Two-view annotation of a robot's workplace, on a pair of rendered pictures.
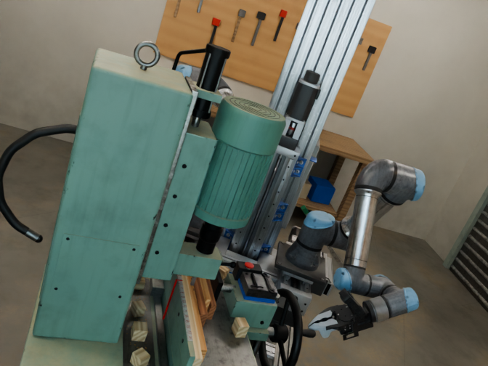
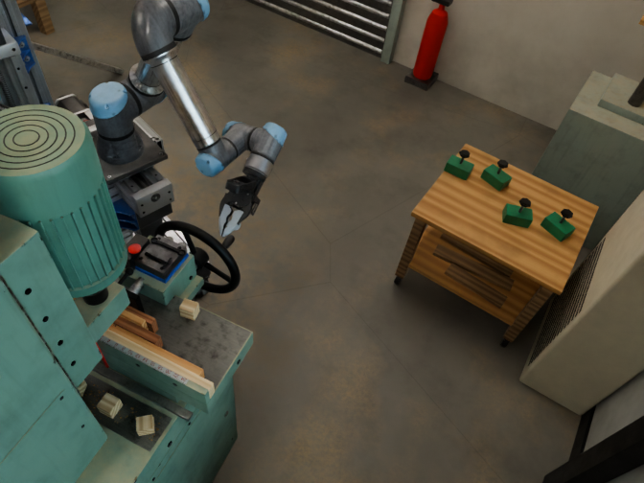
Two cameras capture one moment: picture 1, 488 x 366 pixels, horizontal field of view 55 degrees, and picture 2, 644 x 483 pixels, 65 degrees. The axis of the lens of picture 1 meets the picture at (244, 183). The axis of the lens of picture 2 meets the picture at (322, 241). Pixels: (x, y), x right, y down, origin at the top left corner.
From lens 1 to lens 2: 0.60 m
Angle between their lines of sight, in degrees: 50
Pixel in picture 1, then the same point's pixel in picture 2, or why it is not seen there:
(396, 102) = not seen: outside the picture
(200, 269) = (113, 313)
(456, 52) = not seen: outside the picture
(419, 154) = not seen: outside the picture
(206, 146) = (32, 249)
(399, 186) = (186, 21)
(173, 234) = (73, 336)
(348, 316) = (245, 197)
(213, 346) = (192, 351)
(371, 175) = (152, 34)
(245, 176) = (100, 222)
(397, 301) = (271, 148)
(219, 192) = (84, 261)
